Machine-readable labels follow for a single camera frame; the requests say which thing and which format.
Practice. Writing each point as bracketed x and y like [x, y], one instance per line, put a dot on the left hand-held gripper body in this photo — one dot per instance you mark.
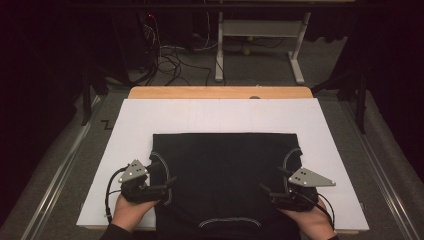
[135, 186]

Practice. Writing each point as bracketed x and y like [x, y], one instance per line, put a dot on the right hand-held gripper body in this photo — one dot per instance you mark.
[301, 190]

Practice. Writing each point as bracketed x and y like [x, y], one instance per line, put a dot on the black knit vest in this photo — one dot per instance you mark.
[223, 173]

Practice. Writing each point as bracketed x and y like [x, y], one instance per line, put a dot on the person's left hand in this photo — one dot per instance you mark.
[130, 213]

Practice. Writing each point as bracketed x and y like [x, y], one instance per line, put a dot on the person's right hand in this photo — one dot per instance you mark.
[313, 221]

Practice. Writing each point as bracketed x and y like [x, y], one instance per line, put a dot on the wooden table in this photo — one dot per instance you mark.
[186, 92]

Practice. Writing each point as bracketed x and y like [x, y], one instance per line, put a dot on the white board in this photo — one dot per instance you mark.
[216, 115]

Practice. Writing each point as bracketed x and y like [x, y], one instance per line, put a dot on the black metal stand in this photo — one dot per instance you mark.
[361, 106]
[87, 96]

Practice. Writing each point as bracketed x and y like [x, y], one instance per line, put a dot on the yellow tennis ball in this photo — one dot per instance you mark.
[246, 52]

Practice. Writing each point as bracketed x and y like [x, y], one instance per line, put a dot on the metal floor rail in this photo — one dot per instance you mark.
[56, 180]
[383, 173]

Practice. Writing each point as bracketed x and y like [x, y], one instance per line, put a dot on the white metal desk frame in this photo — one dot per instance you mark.
[263, 28]

